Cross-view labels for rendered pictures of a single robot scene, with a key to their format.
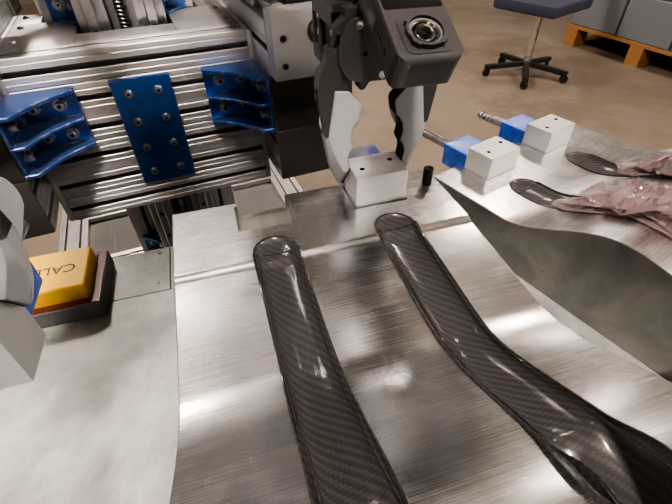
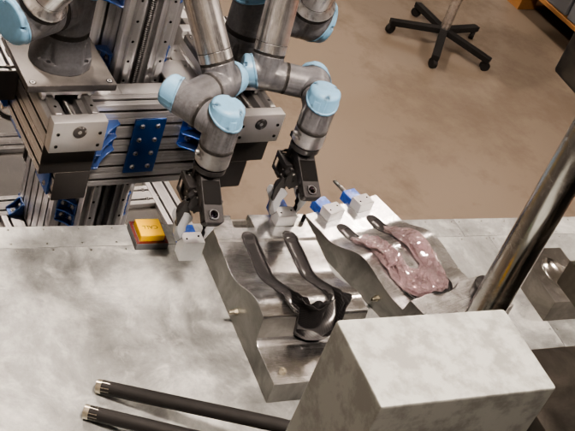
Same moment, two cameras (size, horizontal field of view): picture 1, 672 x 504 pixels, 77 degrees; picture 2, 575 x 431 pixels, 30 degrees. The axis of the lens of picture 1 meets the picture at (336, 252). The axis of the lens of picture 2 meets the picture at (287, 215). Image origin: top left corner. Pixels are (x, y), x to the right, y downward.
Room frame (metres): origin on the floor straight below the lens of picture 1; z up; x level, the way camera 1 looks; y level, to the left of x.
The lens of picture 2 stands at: (-1.65, 0.61, 2.47)
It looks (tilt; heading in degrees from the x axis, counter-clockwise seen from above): 37 degrees down; 342
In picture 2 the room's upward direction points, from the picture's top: 21 degrees clockwise
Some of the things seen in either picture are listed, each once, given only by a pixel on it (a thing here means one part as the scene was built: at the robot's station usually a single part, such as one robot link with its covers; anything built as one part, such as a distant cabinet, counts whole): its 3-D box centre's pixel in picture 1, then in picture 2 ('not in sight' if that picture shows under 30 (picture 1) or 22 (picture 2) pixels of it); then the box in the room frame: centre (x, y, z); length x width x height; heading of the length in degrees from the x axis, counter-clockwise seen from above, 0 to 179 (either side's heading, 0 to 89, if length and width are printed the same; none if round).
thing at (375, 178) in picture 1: (358, 163); (276, 206); (0.39, -0.03, 0.90); 0.13 x 0.05 x 0.05; 16
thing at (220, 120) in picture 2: not in sight; (222, 124); (0.17, 0.22, 1.25); 0.09 x 0.08 x 0.11; 50
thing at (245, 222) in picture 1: (266, 227); (240, 227); (0.32, 0.07, 0.87); 0.05 x 0.05 x 0.04; 16
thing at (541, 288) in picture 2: not in sight; (552, 283); (0.36, -0.81, 0.84); 0.20 x 0.15 x 0.07; 16
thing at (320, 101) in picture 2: not in sight; (319, 107); (0.37, -0.03, 1.21); 0.09 x 0.08 x 0.11; 179
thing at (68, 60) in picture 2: not in sight; (62, 41); (0.63, 0.55, 1.09); 0.15 x 0.15 x 0.10
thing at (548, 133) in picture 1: (515, 129); (348, 195); (0.55, -0.25, 0.86); 0.13 x 0.05 x 0.05; 33
